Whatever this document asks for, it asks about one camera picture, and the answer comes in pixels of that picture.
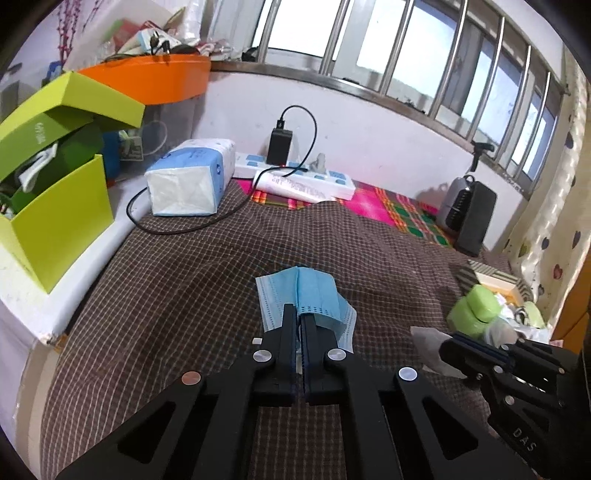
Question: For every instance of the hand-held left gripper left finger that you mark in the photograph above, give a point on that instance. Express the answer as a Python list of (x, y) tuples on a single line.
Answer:
[(286, 332)]

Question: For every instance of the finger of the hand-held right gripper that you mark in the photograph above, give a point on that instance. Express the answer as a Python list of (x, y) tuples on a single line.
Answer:
[(480, 374), (540, 364)]

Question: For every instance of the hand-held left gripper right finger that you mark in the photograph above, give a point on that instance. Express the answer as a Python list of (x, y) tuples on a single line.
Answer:
[(314, 341)]

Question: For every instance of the blue face mask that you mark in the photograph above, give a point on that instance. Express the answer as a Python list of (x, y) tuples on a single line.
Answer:
[(314, 290)]

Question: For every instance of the clear plastic bag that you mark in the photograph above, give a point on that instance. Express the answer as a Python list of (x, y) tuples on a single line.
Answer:
[(429, 346)]

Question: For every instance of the orange wooden furniture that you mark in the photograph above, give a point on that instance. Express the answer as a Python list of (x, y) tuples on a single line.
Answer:
[(575, 318)]

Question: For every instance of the light green plastic container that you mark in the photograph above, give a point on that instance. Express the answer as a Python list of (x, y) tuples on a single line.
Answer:
[(471, 311)]

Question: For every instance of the brown checkered tablecloth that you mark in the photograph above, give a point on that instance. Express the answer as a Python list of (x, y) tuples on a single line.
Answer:
[(184, 286)]

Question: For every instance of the white tube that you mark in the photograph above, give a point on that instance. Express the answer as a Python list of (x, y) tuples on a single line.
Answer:
[(295, 187)]

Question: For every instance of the white power strip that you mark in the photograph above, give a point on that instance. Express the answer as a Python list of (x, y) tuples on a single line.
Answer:
[(341, 187)]

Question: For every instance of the colourful plaid cloth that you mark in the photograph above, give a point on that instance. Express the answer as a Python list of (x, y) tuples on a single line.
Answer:
[(397, 207)]

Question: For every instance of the heart patterned curtain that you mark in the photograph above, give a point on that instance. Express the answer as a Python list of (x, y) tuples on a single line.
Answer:
[(554, 207)]

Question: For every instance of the white plug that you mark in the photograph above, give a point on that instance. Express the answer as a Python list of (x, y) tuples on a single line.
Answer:
[(318, 164)]

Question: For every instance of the grey small device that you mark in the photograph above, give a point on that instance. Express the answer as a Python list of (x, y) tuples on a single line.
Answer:
[(450, 203)]

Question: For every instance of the blue white tissue pack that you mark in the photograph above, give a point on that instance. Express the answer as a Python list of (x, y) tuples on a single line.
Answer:
[(180, 189)]

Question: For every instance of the black charger adapter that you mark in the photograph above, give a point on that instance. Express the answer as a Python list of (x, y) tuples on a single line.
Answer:
[(279, 147)]

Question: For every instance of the clear plastic storage bin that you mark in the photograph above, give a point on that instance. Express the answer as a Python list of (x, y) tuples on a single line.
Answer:
[(175, 120)]

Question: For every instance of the lime green box base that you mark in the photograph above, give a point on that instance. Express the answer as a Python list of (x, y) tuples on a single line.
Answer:
[(60, 230)]

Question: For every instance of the blue box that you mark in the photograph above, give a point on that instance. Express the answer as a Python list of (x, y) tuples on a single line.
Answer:
[(111, 154)]

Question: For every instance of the dark green box insert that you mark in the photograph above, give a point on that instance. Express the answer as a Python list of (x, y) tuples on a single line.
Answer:
[(74, 157)]

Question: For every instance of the orange bin lid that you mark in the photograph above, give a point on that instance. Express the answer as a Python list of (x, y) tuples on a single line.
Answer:
[(152, 78)]

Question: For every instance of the white plastic piece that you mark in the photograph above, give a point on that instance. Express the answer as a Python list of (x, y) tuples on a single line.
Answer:
[(39, 161)]

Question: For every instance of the window with metal bars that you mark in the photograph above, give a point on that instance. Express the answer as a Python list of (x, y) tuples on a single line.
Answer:
[(378, 41)]

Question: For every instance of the lime green box lid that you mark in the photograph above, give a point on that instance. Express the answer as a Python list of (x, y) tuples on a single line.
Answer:
[(78, 97)]

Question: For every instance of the clutter of packets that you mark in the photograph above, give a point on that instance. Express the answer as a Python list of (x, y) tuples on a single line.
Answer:
[(138, 37)]

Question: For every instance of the pink flower branches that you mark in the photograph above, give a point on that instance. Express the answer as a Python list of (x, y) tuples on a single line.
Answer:
[(64, 27)]

